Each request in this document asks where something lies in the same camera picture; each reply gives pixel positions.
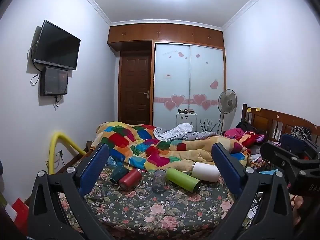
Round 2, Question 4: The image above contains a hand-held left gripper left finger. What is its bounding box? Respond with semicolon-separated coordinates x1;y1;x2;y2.
27;143;113;240

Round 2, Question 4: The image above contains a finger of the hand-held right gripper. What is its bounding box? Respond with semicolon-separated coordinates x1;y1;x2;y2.
279;133;320;157
259;141;307;172

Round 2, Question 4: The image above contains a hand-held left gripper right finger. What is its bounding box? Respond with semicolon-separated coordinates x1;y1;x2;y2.
209;142;294;240

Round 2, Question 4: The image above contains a clear glass cup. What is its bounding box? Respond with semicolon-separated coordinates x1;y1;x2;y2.
152;169;168;194

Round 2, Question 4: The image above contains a white cup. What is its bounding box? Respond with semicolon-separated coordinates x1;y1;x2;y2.
191;162;221;183

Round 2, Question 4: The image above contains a dark green cup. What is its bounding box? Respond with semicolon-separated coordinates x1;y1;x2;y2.
109;166;129;185

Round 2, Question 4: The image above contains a red cup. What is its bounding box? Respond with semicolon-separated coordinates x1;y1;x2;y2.
118;168;142;191

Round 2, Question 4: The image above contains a person's right hand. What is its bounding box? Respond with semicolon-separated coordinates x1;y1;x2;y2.
291;195;304;227

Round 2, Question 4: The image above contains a black dotted cloth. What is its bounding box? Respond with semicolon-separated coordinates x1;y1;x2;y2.
290;126;312;140

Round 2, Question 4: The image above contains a red plush toy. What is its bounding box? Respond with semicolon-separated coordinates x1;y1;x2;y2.
239;130;267;148

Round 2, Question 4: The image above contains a wooden headboard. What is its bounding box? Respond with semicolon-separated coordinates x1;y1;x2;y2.
241;103;320;143

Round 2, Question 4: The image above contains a pink cloth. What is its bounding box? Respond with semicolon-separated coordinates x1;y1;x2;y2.
223;128;247;139

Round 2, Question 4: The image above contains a yellow foam tube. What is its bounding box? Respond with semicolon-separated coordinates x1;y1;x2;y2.
48;130;87;176

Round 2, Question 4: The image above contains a black bag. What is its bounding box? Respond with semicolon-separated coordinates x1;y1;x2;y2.
235;120;257;133

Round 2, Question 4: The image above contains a bundle of dark twigs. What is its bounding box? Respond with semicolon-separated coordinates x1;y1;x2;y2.
200;119;218;133

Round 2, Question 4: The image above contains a colourful patchwork blanket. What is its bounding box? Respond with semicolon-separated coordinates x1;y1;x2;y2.
91;121;251;173

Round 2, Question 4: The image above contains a white appliance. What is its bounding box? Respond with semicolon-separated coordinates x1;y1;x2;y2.
176;112;198;133

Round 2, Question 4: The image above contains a grey striped cloth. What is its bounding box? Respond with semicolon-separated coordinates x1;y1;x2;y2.
153;123;221;142

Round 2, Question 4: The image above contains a standing fan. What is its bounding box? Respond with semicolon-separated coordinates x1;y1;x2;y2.
216;89;238;134

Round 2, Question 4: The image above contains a floral bed sheet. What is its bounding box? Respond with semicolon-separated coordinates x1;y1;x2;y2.
58;165;253;240

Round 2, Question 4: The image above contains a red box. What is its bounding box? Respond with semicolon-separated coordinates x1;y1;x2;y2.
11;197;30;233

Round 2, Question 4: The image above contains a brown wooden door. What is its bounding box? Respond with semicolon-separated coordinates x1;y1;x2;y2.
119;54;152;126

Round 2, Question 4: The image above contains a wardrobe with heart stickers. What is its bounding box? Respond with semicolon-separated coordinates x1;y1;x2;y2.
152;41;226;133

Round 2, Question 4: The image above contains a small black monitor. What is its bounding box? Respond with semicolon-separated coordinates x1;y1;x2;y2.
40;66;69;96

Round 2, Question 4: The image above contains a wooden overhead cabinet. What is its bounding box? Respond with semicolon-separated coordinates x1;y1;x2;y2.
108;23;224;51

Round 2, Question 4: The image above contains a black cable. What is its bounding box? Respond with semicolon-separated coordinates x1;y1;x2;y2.
27;41;42;86

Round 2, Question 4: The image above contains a wall-mounted black television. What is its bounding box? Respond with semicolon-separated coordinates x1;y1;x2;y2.
33;19;81;71

